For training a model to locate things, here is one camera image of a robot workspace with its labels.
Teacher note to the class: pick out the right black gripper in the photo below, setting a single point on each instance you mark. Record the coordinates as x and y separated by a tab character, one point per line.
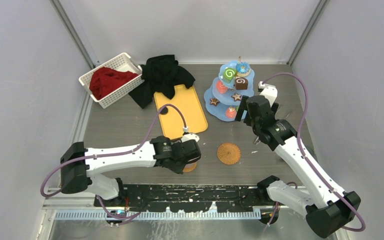
243	107

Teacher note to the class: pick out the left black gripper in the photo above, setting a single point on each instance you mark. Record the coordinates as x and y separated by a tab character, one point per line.
179	169

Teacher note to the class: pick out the woven coaster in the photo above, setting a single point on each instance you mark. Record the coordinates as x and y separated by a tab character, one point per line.
229	153
189	167

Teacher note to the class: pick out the yellow tray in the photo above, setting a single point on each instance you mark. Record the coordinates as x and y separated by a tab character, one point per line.
187	101

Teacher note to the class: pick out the red round cake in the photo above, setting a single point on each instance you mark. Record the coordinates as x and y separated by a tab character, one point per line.
231	112

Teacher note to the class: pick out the brown star cookie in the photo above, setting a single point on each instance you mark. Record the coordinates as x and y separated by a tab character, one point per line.
236	97
214	101

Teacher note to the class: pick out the chocolate swirl roll cake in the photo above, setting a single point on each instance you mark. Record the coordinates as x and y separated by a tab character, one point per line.
241	83

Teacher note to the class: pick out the blue three-tier cake stand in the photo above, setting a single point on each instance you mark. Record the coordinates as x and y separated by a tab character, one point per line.
226	99

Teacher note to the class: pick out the pink swirl roll cake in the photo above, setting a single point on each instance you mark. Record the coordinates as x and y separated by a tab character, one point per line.
220	87

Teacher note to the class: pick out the blue donut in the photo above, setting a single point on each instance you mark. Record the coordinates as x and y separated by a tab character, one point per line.
243	69

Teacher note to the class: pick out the green roll cake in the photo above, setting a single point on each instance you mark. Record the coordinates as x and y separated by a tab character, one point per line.
229	73

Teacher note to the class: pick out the metal tongs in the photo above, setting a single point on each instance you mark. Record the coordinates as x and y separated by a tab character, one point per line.
283	112

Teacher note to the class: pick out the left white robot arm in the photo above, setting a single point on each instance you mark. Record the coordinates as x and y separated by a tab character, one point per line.
84	167

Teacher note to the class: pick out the black round cookie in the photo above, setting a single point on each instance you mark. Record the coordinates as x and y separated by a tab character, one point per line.
163	110

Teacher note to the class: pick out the black cloth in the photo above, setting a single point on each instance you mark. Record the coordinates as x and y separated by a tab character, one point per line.
160	74

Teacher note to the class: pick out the red cloth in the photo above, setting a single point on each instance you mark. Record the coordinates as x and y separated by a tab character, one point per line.
106	80

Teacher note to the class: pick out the white plastic basket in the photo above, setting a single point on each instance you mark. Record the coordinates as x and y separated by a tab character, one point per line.
122	62

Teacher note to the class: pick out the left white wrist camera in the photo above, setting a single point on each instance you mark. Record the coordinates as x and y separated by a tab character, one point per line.
188	136

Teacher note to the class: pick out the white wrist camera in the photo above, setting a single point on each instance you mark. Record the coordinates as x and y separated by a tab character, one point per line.
188	136
269	91

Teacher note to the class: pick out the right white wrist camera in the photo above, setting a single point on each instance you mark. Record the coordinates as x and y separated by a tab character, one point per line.
269	91

